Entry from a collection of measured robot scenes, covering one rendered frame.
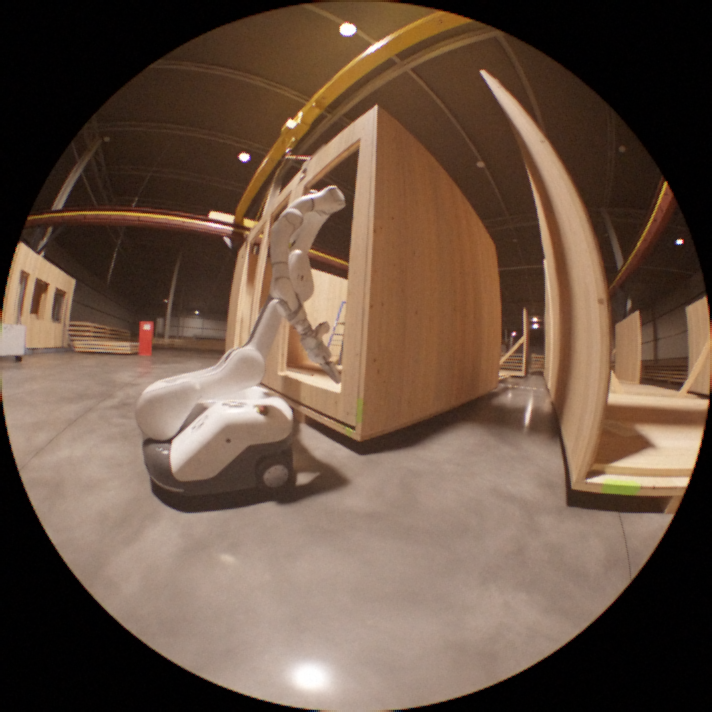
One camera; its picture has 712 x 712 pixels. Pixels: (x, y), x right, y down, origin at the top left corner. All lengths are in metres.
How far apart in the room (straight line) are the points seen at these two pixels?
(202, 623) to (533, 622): 0.70
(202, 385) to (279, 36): 10.81
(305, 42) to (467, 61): 5.54
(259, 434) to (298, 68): 11.10
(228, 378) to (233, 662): 0.86
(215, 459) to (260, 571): 0.37
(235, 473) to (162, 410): 0.34
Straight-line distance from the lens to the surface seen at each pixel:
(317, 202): 0.99
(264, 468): 0.86
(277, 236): 0.83
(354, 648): 0.58
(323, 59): 10.76
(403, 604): 0.63
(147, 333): 10.58
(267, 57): 11.16
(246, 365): 0.87
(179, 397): 0.86
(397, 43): 5.54
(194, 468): 0.78
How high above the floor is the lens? 0.56
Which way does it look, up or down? 1 degrees down
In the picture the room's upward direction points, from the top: 4 degrees clockwise
